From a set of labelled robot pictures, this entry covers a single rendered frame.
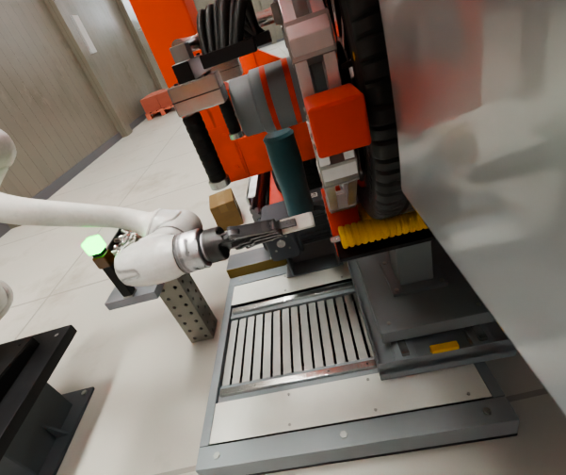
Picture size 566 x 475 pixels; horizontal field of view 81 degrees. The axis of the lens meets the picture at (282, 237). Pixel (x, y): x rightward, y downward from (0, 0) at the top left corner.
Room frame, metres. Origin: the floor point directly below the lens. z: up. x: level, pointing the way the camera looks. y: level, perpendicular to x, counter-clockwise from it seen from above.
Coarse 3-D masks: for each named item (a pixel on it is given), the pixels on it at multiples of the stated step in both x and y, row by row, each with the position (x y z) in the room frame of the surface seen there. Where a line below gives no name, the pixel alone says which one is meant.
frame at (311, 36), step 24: (288, 0) 0.57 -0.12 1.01; (312, 0) 0.56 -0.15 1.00; (288, 24) 0.54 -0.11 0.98; (312, 24) 0.53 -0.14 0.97; (288, 48) 0.54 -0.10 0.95; (312, 48) 0.52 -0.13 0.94; (336, 48) 0.52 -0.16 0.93; (336, 72) 0.52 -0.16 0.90; (336, 168) 0.52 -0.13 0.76; (336, 192) 0.69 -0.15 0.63
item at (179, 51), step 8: (272, 8) 0.75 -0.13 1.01; (256, 16) 0.76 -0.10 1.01; (264, 16) 0.76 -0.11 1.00; (272, 16) 0.76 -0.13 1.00; (280, 16) 0.75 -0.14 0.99; (264, 24) 0.76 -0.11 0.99; (280, 24) 0.76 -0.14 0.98; (176, 40) 0.66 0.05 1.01; (184, 40) 0.67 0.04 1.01; (192, 40) 0.72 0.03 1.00; (176, 48) 0.64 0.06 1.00; (184, 48) 0.64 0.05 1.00; (192, 48) 0.70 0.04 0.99; (200, 48) 0.75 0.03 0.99; (176, 56) 0.64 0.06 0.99; (184, 56) 0.64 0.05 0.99; (192, 56) 0.66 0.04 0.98
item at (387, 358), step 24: (360, 288) 0.86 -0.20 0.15; (432, 336) 0.58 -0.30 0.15; (456, 336) 0.56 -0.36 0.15; (480, 336) 0.51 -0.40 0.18; (504, 336) 0.51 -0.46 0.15; (384, 360) 0.56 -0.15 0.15; (408, 360) 0.53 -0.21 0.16; (432, 360) 0.52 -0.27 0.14; (456, 360) 0.51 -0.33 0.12; (480, 360) 0.50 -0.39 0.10
